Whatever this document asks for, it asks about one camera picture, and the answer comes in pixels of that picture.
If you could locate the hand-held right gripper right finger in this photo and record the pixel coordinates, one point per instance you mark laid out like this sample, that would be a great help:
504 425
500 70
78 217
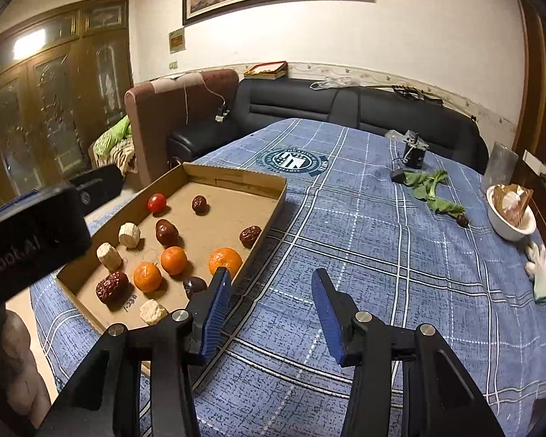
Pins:
330 323

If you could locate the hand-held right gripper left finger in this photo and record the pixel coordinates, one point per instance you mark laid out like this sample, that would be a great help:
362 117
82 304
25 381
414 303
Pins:
214 318

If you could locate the dark purple jujube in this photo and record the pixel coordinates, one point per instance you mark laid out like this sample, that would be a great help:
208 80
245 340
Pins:
194 286

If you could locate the small orange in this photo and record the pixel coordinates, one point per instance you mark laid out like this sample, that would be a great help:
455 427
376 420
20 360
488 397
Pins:
174 260

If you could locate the large wrinkled red jujube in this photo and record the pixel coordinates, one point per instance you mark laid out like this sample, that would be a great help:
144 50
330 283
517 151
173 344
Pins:
112 286

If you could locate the large smooth red jujube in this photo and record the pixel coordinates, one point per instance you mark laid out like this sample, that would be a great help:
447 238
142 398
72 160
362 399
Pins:
167 232

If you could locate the cardboard box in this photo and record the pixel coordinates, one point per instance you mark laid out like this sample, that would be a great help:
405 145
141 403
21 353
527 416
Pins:
227 209

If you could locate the small red jujube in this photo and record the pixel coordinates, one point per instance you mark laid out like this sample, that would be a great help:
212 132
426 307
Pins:
199 205

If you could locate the red tomato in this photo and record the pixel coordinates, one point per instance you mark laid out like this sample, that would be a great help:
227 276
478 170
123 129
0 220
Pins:
157 203

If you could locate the person's left forearm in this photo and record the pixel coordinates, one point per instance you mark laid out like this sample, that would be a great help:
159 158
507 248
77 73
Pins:
25 368

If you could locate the blue plaid tablecloth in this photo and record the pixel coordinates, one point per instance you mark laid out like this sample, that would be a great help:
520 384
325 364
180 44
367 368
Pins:
368 259

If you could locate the patterned beige blanket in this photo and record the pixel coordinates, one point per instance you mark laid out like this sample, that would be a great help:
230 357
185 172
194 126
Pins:
116 157

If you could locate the green pillow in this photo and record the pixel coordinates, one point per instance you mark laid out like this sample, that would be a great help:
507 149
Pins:
111 136

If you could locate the wooden glass-door wardrobe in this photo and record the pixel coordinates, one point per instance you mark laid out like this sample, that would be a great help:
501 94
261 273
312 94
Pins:
50 100

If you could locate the small black box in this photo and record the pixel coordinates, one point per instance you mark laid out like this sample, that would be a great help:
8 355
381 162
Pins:
397 176

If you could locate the green leafy vegetable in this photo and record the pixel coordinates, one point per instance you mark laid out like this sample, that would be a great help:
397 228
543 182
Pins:
441 205

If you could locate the dark red jujube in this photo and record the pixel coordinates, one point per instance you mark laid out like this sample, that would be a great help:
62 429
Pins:
462 220

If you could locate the brown armchair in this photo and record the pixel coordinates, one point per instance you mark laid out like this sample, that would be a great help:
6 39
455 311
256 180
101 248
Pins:
154 118

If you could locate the black device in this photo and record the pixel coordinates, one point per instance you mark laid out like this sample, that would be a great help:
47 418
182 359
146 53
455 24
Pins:
414 152

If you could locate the clear plastic wrap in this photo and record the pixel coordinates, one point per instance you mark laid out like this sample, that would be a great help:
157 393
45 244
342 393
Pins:
393 135

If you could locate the white bowl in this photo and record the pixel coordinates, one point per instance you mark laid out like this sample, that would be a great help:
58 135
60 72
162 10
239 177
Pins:
505 230

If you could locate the white glove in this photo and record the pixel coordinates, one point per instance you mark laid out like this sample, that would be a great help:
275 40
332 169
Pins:
542 273

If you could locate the black sofa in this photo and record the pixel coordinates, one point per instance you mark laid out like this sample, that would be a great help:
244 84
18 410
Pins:
309 100

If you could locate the clear plastic bag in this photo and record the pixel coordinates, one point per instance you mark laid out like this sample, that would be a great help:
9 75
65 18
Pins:
501 164

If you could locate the crumpled plastic bag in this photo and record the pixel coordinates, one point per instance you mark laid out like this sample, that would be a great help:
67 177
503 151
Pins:
334 83

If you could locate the red flat box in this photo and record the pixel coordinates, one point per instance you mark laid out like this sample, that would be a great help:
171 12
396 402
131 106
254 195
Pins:
266 70

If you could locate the white flat box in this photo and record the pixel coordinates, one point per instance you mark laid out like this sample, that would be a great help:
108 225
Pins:
538 161

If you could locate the wooden sideboard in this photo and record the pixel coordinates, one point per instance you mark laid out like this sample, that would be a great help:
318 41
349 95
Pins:
541 100

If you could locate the yellow wall notice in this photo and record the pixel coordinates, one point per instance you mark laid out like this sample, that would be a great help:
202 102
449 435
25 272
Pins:
176 40

